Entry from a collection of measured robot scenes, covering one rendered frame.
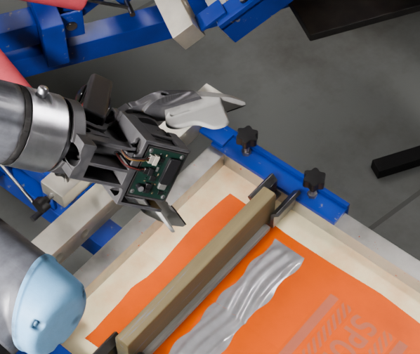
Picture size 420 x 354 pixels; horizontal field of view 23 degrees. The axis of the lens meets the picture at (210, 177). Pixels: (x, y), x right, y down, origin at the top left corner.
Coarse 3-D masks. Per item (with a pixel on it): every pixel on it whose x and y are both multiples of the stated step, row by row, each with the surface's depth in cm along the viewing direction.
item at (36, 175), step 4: (28, 172) 198; (32, 172) 196; (36, 172) 195; (48, 172) 193; (32, 176) 198; (36, 176) 196; (40, 176) 195; (44, 176) 194; (36, 180) 198; (92, 184) 192; (88, 188) 191; (84, 192) 191; (80, 196) 190; (76, 200) 191
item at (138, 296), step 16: (160, 272) 190; (144, 288) 188; (160, 288) 188; (128, 304) 186; (144, 304) 186; (208, 304) 186; (112, 320) 184; (128, 320) 184; (192, 320) 184; (96, 336) 182; (176, 336) 182; (240, 336) 182; (256, 336) 182; (160, 352) 180; (224, 352) 180; (240, 352) 180; (256, 352) 180; (272, 352) 180
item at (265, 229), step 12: (264, 228) 191; (252, 240) 189; (240, 252) 188; (228, 264) 186; (216, 276) 185; (204, 288) 183; (192, 300) 182; (180, 312) 180; (168, 324) 179; (168, 336) 178; (156, 348) 177
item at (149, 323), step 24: (264, 192) 188; (240, 216) 185; (264, 216) 189; (216, 240) 182; (240, 240) 186; (192, 264) 179; (216, 264) 182; (168, 288) 176; (192, 288) 179; (144, 312) 173; (168, 312) 176; (120, 336) 170; (144, 336) 173
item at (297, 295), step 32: (224, 224) 196; (192, 256) 192; (256, 256) 192; (320, 256) 192; (224, 288) 188; (288, 288) 188; (320, 288) 188; (352, 288) 188; (256, 320) 184; (288, 320) 184; (384, 320) 184
